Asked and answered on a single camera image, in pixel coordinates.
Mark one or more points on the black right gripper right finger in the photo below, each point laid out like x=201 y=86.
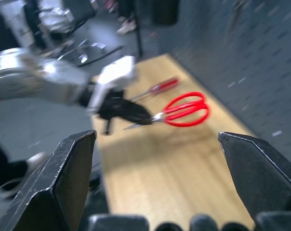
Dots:
x=261 y=173

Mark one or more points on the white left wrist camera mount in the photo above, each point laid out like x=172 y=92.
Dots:
x=114 y=74

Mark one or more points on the pink white shoes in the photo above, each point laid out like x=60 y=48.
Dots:
x=126 y=26

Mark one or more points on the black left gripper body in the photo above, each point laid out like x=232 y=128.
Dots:
x=114 y=104

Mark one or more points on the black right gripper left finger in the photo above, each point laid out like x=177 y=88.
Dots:
x=54 y=183

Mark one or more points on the grey blue metal pegboard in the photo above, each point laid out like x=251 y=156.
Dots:
x=244 y=53

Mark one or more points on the black metal stand pole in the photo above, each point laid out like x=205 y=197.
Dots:
x=138 y=31

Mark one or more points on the black round bin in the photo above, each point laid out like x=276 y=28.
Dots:
x=164 y=12

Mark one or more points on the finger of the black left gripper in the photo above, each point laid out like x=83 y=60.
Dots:
x=139 y=114
x=108 y=126

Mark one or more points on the silver robot body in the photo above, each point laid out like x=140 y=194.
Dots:
x=56 y=20

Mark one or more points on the black chrome chair base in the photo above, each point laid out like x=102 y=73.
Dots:
x=87 y=54

